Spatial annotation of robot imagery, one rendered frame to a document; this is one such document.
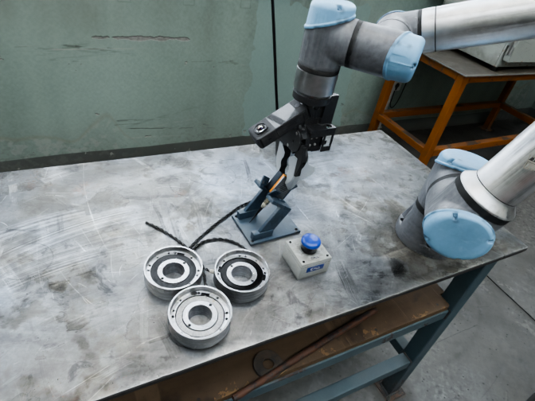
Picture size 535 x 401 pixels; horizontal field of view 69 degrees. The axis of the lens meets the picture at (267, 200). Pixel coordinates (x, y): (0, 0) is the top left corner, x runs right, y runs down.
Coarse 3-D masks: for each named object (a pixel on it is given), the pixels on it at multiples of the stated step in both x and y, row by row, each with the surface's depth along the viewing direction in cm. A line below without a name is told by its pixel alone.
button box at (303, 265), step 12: (288, 240) 79; (300, 240) 80; (288, 252) 79; (300, 252) 77; (312, 252) 77; (324, 252) 78; (288, 264) 80; (300, 264) 75; (312, 264) 76; (324, 264) 78; (300, 276) 77
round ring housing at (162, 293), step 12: (156, 252) 72; (168, 252) 74; (180, 252) 75; (192, 252) 74; (144, 264) 70; (168, 264) 72; (180, 264) 73; (144, 276) 68; (156, 288) 67; (168, 288) 66; (180, 288) 67; (168, 300) 69
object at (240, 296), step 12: (228, 252) 75; (240, 252) 76; (252, 252) 76; (216, 264) 72; (240, 264) 75; (264, 264) 75; (216, 276) 70; (228, 276) 72; (252, 276) 73; (228, 288) 68; (264, 288) 71; (240, 300) 70; (252, 300) 72
